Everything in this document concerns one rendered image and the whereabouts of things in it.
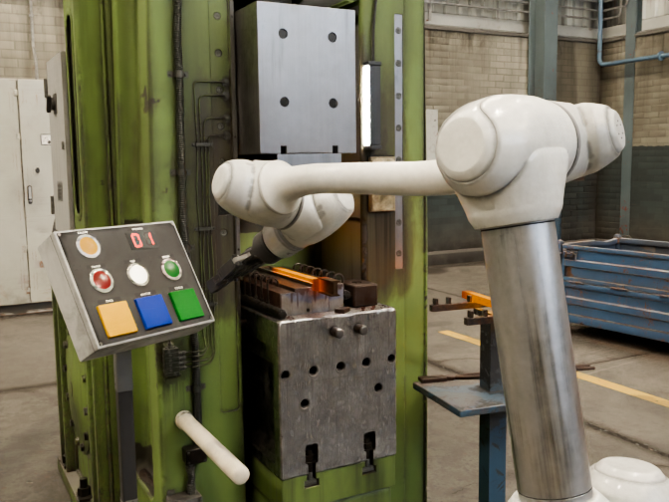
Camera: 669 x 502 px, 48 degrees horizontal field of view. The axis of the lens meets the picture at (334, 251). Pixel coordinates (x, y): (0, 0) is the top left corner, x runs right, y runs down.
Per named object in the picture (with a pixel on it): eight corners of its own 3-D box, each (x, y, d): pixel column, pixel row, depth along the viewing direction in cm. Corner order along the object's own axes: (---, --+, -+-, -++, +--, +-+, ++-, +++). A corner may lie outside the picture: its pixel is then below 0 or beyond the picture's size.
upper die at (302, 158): (341, 186, 216) (341, 153, 214) (278, 188, 206) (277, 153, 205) (281, 183, 252) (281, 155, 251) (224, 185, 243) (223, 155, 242)
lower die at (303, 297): (343, 309, 220) (342, 280, 219) (280, 317, 210) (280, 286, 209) (284, 289, 257) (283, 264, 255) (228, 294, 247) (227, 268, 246)
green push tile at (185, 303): (205, 315, 183) (193, 287, 184) (181, 321, 177) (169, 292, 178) (200, 318, 184) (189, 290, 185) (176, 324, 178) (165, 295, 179)
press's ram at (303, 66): (381, 152, 221) (381, 12, 216) (260, 153, 203) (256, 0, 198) (317, 154, 257) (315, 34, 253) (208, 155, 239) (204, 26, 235)
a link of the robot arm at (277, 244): (316, 246, 161) (298, 258, 164) (299, 208, 163) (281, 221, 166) (288, 250, 154) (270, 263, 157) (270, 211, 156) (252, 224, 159)
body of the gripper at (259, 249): (270, 259, 157) (242, 278, 163) (296, 254, 164) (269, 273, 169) (256, 227, 159) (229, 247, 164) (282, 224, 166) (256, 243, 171)
